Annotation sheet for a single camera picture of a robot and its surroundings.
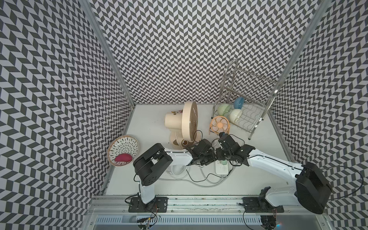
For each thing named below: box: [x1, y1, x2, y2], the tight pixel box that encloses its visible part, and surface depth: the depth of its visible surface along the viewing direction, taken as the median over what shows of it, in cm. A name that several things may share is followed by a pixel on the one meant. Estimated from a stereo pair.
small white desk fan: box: [166, 164, 190, 180], surface depth 82 cm
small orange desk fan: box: [208, 115, 230, 136], surface depth 98 cm
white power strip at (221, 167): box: [215, 159, 229, 175], surface depth 84 cm
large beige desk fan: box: [163, 100, 202, 150], surface depth 76 cm
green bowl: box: [217, 102, 231, 116], surface depth 103 cm
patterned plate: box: [107, 135, 140, 167], surface depth 93 cm
